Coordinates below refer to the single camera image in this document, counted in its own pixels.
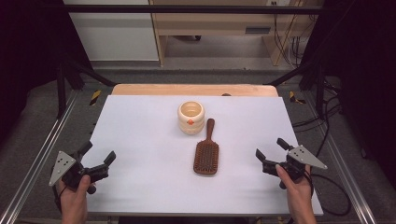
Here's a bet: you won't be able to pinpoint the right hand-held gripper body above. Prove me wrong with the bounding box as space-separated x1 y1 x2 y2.
262 145 329 190

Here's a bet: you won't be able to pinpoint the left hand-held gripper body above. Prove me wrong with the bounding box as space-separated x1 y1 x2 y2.
49 148 110 195

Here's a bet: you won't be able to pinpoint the brown wooden hairbrush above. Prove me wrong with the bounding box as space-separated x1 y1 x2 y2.
192 118 220 175

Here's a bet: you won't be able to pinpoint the cream ribbed cup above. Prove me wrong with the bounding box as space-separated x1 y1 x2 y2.
177 100 206 135

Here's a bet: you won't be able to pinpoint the person's left hand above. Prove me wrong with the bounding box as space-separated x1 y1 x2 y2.
57 175 94 217

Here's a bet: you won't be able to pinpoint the person's right hand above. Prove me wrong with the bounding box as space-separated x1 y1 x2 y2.
275 163 316 217

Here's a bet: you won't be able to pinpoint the white table cover board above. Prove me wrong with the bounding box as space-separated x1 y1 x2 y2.
81 94 325 217

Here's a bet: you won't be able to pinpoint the yellow black floor tape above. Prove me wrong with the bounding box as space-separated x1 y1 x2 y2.
289 91 307 105
89 90 103 106

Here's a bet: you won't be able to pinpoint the black metal stand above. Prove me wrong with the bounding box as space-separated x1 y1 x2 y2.
55 59 117 119
264 62 328 119

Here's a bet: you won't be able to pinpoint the wooden table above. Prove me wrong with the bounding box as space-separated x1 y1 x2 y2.
111 83 279 97

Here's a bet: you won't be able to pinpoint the black curtain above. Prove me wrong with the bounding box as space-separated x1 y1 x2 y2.
0 0 94 144
300 0 396 181

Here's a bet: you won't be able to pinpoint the white cabinet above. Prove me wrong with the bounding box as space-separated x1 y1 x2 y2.
63 0 160 63

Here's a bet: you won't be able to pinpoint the dark grey rectangular box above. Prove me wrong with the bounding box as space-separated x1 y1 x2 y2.
245 26 272 35

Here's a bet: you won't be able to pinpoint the aluminium frame rail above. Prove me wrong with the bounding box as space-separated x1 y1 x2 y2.
303 91 379 224
0 90 80 224

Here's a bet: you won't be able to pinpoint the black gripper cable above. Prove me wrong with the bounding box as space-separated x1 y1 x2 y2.
306 172 353 217
51 185 64 213

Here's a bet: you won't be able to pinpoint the black floor cables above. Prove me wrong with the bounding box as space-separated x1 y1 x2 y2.
292 77 344 158

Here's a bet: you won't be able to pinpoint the hanging desk cables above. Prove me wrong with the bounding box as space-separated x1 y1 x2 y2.
272 13 316 68

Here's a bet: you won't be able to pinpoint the black horizontal frame bar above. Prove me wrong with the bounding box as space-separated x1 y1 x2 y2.
66 4 323 14

